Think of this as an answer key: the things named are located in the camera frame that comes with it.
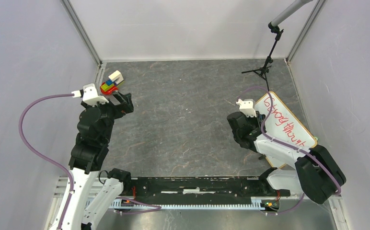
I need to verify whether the black tripod stand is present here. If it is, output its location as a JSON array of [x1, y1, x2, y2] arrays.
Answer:
[[241, 22, 284, 91]]

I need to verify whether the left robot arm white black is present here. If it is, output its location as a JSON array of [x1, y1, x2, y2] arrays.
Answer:
[[51, 89, 134, 230]]

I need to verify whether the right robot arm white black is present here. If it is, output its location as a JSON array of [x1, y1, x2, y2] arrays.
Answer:
[[227, 112, 347, 204]]

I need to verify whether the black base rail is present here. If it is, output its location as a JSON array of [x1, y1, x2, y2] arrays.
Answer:
[[121, 176, 291, 205]]

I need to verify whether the colourful toy block stack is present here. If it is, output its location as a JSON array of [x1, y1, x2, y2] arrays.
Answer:
[[100, 70, 124, 95]]

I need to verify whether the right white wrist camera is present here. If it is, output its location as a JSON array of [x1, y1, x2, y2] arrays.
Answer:
[[236, 99, 257, 118]]

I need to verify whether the grey pole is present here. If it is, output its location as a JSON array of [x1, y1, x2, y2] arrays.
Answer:
[[268, 0, 312, 29]]

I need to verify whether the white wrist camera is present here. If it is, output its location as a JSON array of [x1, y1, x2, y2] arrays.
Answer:
[[236, 99, 257, 118], [71, 83, 109, 106]]

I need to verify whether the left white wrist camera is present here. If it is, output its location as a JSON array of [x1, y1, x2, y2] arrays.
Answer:
[[71, 83, 109, 106]]

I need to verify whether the white whiteboard yellow frame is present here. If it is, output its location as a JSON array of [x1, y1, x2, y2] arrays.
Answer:
[[253, 92, 318, 169]]

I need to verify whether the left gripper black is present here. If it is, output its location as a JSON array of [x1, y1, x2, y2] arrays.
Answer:
[[82, 89, 134, 143]]

